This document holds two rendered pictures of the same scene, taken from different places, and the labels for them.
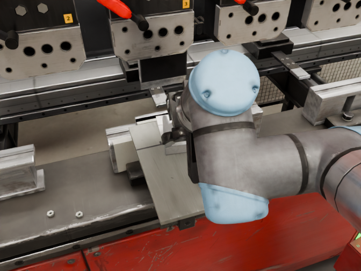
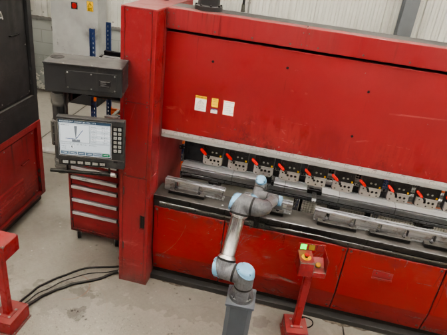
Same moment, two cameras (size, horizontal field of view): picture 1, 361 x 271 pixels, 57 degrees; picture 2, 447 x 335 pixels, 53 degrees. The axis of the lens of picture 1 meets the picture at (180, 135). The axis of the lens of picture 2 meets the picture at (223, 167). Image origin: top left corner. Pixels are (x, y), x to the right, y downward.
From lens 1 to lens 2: 2.80 m
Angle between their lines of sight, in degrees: 27
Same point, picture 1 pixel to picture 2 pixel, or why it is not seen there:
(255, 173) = (259, 193)
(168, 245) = (248, 234)
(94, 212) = not seen: hidden behind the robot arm
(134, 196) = not seen: hidden behind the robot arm
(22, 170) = (221, 192)
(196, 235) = (258, 236)
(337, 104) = (322, 215)
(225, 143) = (256, 188)
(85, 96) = (245, 183)
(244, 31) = (285, 177)
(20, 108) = (225, 179)
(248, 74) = (263, 179)
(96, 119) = not seen: hidden behind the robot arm
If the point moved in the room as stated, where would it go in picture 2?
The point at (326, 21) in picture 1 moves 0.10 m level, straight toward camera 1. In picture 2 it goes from (311, 183) to (301, 185)
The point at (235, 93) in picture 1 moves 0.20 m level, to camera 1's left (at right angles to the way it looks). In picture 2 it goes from (260, 181) to (235, 171)
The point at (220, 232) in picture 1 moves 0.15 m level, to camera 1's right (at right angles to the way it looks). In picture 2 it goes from (267, 240) to (284, 247)
